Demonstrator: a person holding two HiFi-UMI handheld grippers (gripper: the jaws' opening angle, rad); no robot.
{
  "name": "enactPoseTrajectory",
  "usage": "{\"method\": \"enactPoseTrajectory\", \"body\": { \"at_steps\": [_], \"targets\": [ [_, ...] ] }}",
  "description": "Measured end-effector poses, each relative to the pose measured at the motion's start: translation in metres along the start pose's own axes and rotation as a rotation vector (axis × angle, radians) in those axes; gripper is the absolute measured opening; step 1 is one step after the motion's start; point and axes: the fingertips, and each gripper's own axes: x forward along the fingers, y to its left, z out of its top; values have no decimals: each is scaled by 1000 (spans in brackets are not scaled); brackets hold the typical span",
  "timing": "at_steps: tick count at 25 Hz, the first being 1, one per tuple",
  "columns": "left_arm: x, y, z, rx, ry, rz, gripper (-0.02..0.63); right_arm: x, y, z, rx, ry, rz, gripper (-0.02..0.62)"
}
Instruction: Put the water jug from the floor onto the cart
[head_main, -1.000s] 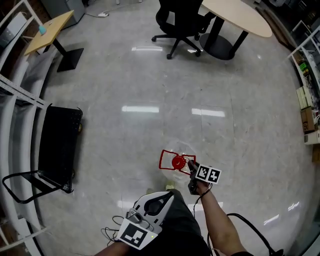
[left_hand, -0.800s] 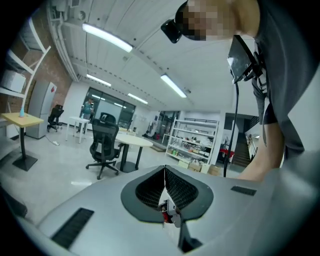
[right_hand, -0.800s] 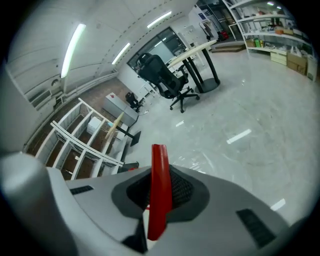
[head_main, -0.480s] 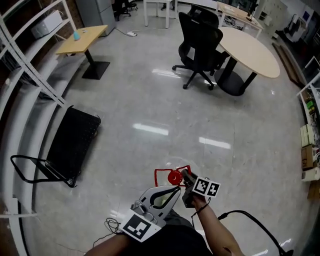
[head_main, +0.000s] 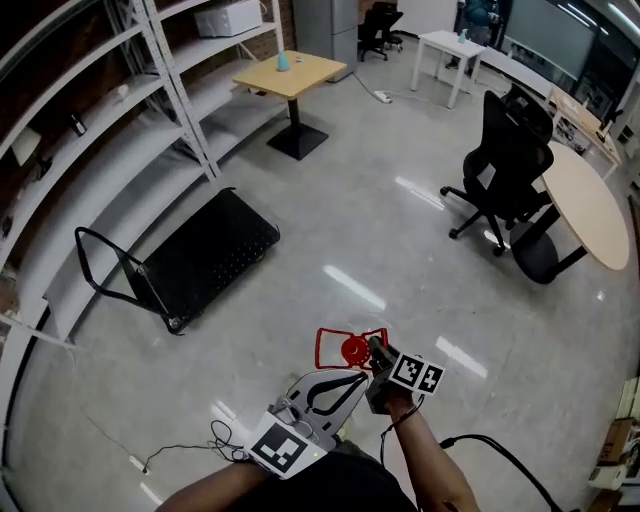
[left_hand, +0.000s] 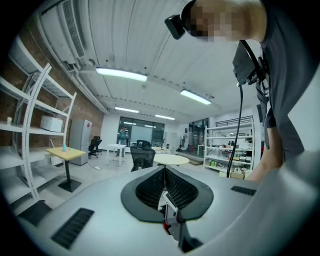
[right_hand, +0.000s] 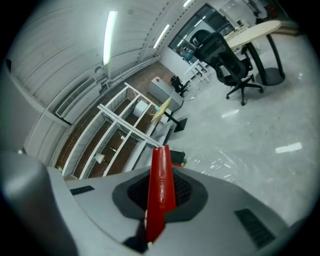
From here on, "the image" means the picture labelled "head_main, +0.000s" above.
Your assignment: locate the person's left forearm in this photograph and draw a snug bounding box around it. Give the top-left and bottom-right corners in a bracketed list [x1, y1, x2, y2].
[162, 457, 271, 512]

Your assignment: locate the black platform trolley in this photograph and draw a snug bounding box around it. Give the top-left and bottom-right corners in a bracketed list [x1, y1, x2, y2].
[74, 187, 281, 336]

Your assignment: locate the dark framed glass window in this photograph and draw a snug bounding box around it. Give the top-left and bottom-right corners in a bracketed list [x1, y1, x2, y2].
[502, 0, 640, 85]

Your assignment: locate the black mesh office chair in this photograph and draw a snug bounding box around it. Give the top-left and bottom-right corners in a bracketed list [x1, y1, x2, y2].
[439, 89, 555, 257]

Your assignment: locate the thick black cable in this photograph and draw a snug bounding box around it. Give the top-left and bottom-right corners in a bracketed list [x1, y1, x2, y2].
[438, 433, 556, 512]

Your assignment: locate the long white shelving rack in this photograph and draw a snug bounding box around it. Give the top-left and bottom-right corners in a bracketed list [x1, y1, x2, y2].
[0, 0, 221, 471]

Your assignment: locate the cardboard box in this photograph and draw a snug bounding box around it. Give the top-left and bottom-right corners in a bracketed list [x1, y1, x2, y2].
[594, 417, 636, 469]

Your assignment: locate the person's dark shirt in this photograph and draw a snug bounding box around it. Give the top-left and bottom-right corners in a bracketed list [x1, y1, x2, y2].
[154, 439, 419, 512]

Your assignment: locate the person's right forearm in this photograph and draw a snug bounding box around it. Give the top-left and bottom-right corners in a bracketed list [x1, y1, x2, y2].
[384, 394, 484, 512]

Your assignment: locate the short white shelving rack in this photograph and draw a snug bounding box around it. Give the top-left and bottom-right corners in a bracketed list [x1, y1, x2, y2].
[144, 0, 296, 177]

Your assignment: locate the grey refrigerator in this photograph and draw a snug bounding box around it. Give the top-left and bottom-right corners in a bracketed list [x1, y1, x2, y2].
[292, 0, 359, 83]

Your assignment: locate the white shade table lamp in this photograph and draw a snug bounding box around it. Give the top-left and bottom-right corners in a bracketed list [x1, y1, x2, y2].
[10, 127, 54, 176]

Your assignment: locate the round beige table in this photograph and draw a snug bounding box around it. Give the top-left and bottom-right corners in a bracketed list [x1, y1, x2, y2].
[509, 141, 631, 286]

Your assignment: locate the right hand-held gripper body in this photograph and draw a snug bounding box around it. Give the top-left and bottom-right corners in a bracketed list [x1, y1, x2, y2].
[364, 352, 446, 416]

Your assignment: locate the thin black floor cable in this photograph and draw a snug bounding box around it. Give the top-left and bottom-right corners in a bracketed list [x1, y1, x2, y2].
[142, 418, 251, 475]

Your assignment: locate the long wooden table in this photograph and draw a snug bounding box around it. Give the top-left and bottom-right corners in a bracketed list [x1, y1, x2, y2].
[547, 84, 624, 179]

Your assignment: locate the square wooden pedestal table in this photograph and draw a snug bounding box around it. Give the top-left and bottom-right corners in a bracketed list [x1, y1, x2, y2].
[232, 49, 348, 162]

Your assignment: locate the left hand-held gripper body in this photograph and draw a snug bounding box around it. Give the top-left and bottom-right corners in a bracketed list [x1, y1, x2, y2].
[244, 394, 335, 481]

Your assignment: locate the small white table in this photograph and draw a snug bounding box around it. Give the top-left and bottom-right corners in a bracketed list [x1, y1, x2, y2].
[410, 29, 488, 110]

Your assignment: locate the white microwave oven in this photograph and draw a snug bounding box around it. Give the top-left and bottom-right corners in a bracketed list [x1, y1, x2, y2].
[193, 3, 264, 38]

